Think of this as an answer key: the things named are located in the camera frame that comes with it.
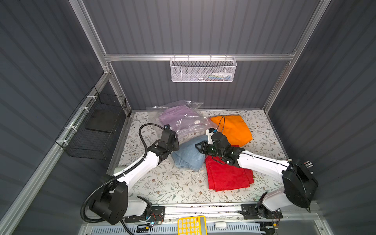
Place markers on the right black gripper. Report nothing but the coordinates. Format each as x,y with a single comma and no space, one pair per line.
207,147

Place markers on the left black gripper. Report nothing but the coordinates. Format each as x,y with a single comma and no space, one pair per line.
171,138

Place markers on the grey blue garment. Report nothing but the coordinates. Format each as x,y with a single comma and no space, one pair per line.
188,156

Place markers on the lilac garment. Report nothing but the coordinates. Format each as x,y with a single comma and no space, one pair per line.
181,118

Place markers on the clear plastic vacuum bag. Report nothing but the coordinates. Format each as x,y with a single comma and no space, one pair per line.
154,112

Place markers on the red garment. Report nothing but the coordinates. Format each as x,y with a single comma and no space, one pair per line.
224,177

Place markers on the orange trousers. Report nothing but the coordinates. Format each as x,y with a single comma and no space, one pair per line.
234,128

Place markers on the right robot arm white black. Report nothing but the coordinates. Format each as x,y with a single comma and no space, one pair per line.
298,183

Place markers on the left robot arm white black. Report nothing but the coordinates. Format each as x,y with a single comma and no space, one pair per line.
111,201

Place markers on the pale green vacuum pump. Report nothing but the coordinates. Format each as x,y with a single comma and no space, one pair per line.
119,169

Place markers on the white bottle in basket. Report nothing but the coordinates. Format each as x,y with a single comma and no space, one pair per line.
224,75

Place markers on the small white box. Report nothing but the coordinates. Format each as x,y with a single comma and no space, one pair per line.
220,225

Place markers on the yellow calculator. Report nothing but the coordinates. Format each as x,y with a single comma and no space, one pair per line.
195,225

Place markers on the cup with pens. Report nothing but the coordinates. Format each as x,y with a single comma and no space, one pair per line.
308,164

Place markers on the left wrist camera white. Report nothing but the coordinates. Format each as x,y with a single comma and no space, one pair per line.
166,127

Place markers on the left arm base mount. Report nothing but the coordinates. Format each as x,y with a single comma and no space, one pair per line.
141,210

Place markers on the white wire mesh basket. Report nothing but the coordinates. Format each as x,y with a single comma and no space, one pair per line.
199,69

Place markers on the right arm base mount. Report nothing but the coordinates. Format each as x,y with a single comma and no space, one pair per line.
259,211

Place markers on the black wire mesh basket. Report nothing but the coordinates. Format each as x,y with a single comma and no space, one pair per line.
95,132

